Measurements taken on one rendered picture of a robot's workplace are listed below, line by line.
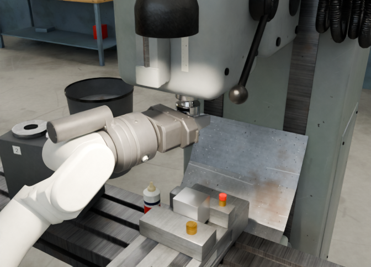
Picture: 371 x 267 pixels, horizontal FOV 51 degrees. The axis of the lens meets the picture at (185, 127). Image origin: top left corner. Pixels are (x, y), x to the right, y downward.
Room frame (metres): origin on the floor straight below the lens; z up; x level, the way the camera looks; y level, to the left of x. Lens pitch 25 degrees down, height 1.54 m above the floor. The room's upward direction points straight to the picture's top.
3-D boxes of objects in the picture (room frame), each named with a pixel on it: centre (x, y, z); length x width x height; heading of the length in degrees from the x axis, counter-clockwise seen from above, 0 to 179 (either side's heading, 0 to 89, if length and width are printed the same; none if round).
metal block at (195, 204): (0.68, -0.01, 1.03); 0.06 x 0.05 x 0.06; 58
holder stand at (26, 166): (0.88, 0.34, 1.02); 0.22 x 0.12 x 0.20; 71
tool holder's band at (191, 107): (0.68, 0.00, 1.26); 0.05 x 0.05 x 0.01
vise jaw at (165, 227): (0.63, 0.02, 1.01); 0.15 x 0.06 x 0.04; 58
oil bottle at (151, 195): (0.78, 0.08, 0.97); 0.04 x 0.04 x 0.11
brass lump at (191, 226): (0.61, -0.01, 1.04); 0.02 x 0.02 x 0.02
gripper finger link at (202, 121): (0.66, -0.03, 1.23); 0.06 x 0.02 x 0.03; 133
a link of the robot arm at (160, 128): (0.62, 0.06, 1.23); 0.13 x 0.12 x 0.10; 43
